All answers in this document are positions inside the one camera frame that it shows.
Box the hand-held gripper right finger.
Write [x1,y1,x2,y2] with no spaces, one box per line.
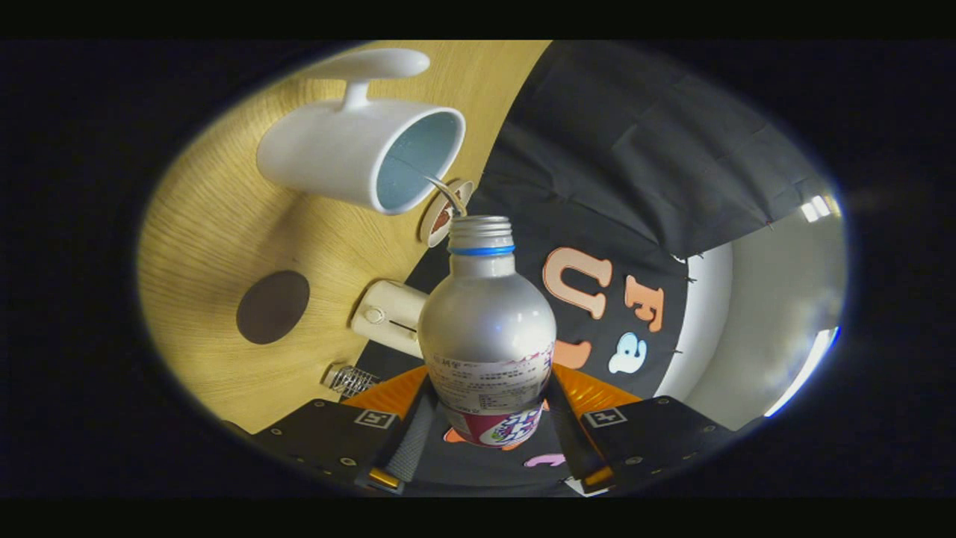
[549,364,736,495]

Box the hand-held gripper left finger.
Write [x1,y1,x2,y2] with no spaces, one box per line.
[250,366,438,495]

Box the silver juice bottle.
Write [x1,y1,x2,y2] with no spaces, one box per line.
[418,215,557,448]

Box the dark round coaster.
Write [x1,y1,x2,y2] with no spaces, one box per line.
[236,270,311,345]

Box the white cup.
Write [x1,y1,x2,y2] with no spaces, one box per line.
[256,49,467,216]

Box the white toaster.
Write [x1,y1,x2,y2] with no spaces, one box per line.
[351,279,429,359]

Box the white round plate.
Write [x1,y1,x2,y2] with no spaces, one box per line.
[418,179,475,248]

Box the wide ceiling light panel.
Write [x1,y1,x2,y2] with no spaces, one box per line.
[763,327,841,418]

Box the wooden table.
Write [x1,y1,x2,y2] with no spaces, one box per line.
[137,41,552,434]

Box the metal wire holder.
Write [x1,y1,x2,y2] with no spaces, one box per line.
[323,362,382,398]

